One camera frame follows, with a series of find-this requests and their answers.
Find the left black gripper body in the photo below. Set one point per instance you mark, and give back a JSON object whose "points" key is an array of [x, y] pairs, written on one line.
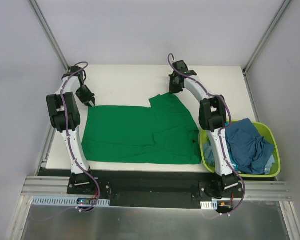
{"points": [[87, 96]]}

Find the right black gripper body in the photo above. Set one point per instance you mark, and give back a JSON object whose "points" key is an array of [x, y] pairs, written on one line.
{"points": [[174, 88]]}

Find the green t shirt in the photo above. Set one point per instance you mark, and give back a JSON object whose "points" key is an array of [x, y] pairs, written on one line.
{"points": [[164, 133]]}

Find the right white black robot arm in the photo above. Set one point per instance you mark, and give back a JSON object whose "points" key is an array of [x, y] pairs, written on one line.
{"points": [[213, 114]]}

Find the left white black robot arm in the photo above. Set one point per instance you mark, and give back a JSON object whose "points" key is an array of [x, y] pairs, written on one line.
{"points": [[65, 118]]}

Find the light blue t shirt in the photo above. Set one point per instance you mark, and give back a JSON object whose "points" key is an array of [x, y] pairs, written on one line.
{"points": [[208, 154]]}

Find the dark blue t shirt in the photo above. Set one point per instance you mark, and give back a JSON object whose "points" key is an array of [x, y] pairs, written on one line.
{"points": [[248, 150]]}

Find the lime green plastic basket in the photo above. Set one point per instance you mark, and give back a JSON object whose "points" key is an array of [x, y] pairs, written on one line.
{"points": [[265, 132]]}

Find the front aluminium rail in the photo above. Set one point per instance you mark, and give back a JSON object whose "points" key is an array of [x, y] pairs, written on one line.
{"points": [[45, 186]]}

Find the left aluminium frame post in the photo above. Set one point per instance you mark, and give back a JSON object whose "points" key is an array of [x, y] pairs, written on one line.
{"points": [[34, 5]]}

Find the aluminium frame post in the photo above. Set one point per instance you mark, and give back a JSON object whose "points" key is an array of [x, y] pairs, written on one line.
{"points": [[279, 14], [34, 5]]}

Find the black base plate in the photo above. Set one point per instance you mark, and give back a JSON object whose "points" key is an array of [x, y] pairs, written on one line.
{"points": [[141, 189]]}

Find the left white cable duct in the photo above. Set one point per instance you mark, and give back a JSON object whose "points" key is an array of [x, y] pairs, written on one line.
{"points": [[62, 201]]}

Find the white cable duct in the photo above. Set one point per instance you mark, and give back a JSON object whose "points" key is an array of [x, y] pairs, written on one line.
{"points": [[209, 205], [62, 201]]}

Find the right white cable duct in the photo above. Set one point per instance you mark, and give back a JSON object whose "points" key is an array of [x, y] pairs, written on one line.
{"points": [[209, 205]]}

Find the right aluminium frame post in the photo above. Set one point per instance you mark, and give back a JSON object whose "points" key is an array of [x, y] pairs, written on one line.
{"points": [[279, 14]]}

